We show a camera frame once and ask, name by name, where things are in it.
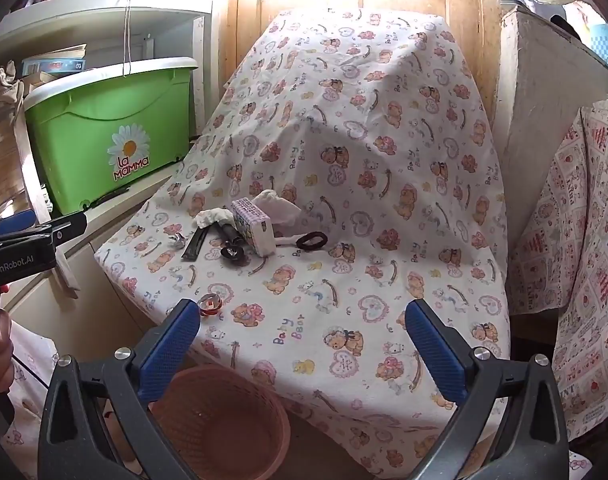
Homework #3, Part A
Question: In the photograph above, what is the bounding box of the hanging white string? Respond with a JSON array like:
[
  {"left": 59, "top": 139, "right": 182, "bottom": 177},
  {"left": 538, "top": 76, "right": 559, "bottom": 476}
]
[{"left": 125, "top": 0, "right": 133, "bottom": 77}]

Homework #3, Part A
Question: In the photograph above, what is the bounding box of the large white tissue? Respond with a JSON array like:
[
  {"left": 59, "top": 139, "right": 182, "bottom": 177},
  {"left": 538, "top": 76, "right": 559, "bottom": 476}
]
[{"left": 254, "top": 189, "right": 302, "bottom": 223}]

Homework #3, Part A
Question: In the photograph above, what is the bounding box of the patchwork printed cloth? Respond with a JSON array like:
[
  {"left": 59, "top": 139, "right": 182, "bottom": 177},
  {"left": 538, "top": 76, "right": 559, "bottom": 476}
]
[{"left": 506, "top": 102, "right": 608, "bottom": 441}]

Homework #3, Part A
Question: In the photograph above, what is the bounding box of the white cabinet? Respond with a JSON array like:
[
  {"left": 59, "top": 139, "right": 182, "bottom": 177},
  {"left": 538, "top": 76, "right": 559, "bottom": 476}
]
[{"left": 491, "top": 5, "right": 608, "bottom": 251}]

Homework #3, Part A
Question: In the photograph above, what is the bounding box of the wooden door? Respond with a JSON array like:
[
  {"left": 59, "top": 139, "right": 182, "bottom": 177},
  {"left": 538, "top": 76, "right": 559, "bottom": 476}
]
[{"left": 219, "top": 0, "right": 505, "bottom": 126}]

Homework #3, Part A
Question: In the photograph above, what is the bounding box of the beige book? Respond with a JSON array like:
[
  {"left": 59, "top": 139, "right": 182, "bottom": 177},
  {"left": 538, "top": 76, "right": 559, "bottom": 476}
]
[{"left": 34, "top": 44, "right": 87, "bottom": 61}]

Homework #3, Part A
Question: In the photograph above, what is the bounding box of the white shelf unit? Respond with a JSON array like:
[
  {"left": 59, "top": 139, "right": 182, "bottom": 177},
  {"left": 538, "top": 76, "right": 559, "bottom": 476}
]
[{"left": 0, "top": 0, "right": 220, "bottom": 361}]

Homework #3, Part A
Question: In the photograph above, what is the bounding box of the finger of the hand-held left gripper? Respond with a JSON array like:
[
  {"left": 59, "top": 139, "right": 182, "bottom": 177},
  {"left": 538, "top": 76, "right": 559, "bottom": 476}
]
[
  {"left": 0, "top": 209, "right": 52, "bottom": 236},
  {"left": 46, "top": 211, "right": 88, "bottom": 250}
]

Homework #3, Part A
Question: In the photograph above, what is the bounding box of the green plastic storage box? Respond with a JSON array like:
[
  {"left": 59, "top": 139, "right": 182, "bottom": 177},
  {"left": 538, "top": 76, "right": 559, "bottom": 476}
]
[{"left": 23, "top": 56, "right": 200, "bottom": 214}]

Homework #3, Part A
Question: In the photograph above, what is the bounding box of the small patterned carton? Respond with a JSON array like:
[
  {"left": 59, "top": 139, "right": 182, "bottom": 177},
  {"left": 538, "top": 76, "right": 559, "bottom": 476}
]
[{"left": 230, "top": 198, "right": 276, "bottom": 256}]

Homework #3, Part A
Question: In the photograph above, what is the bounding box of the beige crumpled cloth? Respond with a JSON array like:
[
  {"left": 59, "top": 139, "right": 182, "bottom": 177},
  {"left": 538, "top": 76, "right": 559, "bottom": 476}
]
[{"left": 0, "top": 62, "right": 25, "bottom": 107}]

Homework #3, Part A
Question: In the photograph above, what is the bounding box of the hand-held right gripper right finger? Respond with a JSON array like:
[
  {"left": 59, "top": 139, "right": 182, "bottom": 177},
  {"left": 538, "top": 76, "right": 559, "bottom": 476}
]
[{"left": 404, "top": 298, "right": 569, "bottom": 480}]

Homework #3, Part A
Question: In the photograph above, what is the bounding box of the white pink printed cloth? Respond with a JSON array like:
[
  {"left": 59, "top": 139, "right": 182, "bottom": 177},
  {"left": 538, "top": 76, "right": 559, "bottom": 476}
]
[{"left": 0, "top": 320, "right": 60, "bottom": 480}]

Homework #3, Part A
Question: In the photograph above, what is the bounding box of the bear-print sheet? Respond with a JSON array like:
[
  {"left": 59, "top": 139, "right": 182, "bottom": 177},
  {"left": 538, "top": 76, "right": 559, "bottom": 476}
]
[{"left": 94, "top": 7, "right": 512, "bottom": 480}]

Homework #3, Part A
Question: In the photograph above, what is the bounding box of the pink plastic basket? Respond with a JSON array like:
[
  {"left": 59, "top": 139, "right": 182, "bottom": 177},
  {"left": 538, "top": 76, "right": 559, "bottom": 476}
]
[{"left": 149, "top": 364, "right": 291, "bottom": 480}]

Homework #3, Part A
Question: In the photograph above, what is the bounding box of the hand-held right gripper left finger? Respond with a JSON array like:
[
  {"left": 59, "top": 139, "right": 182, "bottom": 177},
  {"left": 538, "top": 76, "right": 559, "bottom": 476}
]
[{"left": 38, "top": 298, "right": 202, "bottom": 480}]

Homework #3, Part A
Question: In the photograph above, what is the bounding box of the blue book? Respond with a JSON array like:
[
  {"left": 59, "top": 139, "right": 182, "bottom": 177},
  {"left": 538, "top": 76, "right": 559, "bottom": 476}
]
[{"left": 21, "top": 57, "right": 87, "bottom": 75}]

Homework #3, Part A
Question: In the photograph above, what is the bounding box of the small white tissue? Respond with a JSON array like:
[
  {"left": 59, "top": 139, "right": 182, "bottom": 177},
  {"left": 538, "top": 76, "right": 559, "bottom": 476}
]
[{"left": 193, "top": 207, "right": 235, "bottom": 231}]

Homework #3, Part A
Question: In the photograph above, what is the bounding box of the black strip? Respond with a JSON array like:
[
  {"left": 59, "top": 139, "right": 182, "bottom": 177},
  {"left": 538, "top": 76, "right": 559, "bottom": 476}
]
[{"left": 181, "top": 225, "right": 210, "bottom": 261}]

